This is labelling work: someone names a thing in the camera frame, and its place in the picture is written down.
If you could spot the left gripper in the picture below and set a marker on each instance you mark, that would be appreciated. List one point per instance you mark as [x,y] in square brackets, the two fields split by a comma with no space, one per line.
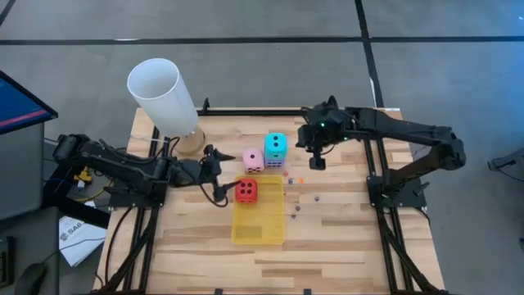
[190,174]

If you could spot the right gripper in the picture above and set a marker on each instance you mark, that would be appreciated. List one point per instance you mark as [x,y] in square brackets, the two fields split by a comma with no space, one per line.
[327,123]

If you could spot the large cyan foam die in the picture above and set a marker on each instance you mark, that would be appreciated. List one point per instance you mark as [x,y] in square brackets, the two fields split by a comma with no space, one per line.
[275,152]

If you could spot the large red foam die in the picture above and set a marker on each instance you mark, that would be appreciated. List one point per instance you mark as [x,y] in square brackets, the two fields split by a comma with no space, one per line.
[246,198]

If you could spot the large pink foam die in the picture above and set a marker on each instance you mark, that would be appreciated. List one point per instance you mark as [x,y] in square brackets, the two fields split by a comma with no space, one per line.
[258,162]

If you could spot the large purple foam die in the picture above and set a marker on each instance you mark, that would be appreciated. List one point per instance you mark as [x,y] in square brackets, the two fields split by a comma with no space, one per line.
[274,164]

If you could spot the yellow translucent plastic bin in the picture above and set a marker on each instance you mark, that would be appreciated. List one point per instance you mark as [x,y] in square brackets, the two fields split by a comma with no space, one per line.
[258,221]

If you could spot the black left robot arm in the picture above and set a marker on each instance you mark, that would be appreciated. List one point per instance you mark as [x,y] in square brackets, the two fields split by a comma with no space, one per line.
[123,168]

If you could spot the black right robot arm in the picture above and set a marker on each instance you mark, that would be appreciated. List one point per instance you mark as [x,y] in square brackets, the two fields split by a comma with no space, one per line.
[409,129]

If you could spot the white shade wooden base lamp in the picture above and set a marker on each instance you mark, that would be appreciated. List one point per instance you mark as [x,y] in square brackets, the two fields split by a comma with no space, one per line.
[159,94]

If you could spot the black equipment base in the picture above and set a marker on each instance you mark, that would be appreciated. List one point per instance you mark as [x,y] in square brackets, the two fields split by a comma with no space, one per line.
[82,213]

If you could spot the white printed paper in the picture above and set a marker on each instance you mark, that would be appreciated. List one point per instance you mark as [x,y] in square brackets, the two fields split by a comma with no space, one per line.
[82,241]

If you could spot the grey desk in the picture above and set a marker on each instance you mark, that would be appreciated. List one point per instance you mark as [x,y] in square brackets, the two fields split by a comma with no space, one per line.
[28,246]

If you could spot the grey metal stand leg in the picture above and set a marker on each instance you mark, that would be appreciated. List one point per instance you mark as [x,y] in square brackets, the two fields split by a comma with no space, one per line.
[511,157]

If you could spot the computer monitor blue screen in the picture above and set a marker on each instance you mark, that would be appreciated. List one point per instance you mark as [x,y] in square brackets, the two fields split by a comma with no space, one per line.
[20,106]

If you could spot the dark computer mouse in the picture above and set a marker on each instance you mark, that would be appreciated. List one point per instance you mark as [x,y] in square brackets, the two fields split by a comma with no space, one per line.
[30,278]

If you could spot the black keyboard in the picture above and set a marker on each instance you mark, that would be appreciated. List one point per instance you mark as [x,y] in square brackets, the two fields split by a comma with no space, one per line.
[6,262]

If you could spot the black aluminium table frame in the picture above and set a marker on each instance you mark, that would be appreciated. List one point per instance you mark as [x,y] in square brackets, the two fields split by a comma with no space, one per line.
[254,112]

